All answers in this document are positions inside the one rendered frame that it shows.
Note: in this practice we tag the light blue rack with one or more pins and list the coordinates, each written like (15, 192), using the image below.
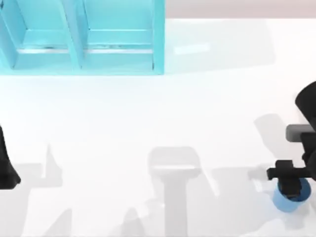
(74, 37)

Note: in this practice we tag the pale grey rounded box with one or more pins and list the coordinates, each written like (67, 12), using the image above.
(293, 133)

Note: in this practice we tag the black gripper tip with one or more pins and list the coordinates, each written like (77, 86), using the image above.
(6, 170)

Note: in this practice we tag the blue cup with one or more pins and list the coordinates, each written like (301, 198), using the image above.
(284, 203)

